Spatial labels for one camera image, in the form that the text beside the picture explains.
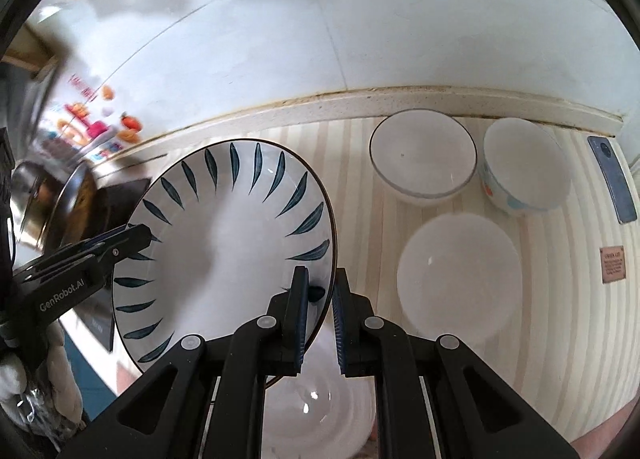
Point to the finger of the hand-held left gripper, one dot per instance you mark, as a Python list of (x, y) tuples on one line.
[(120, 238), (131, 255)]

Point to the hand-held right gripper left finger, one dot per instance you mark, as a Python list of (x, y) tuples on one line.
[(299, 324)]

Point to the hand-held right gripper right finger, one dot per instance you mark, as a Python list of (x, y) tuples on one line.
[(340, 326)]

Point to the white plate blue leaf pattern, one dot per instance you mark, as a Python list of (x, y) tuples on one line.
[(225, 249)]

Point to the person's left hand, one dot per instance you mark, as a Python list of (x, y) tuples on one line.
[(59, 369)]

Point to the dark wok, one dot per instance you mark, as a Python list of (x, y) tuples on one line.
[(75, 204)]

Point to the clear glass bowl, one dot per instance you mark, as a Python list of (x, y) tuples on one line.
[(320, 409)]

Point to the steel pot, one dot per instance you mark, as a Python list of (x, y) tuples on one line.
[(30, 199)]

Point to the plain white plate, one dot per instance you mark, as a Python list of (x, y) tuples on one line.
[(460, 279)]

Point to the striped beige counter mat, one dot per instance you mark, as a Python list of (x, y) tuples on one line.
[(360, 199)]

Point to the white bowl dark rim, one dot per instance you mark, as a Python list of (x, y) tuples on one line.
[(422, 159)]

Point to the white bowl blue orange print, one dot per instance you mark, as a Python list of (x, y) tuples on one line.
[(525, 169)]

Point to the brown label card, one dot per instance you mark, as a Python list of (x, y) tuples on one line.
[(612, 264)]

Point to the blue grey smartphone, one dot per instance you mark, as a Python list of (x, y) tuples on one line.
[(612, 179)]

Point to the colourful wall sticker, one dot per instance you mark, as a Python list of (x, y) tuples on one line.
[(95, 124)]

